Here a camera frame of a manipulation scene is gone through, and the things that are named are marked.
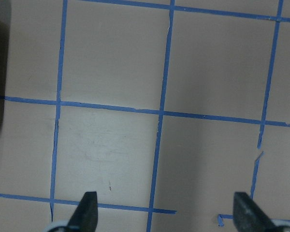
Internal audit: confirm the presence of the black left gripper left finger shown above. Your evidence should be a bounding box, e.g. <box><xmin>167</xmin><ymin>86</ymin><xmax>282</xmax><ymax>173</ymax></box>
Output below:
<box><xmin>65</xmin><ymin>191</ymin><xmax>98</xmax><ymax>232</ymax></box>

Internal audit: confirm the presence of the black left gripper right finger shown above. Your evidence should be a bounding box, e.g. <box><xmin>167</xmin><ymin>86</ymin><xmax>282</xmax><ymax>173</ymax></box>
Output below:
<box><xmin>233</xmin><ymin>192</ymin><xmax>275</xmax><ymax>232</ymax></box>

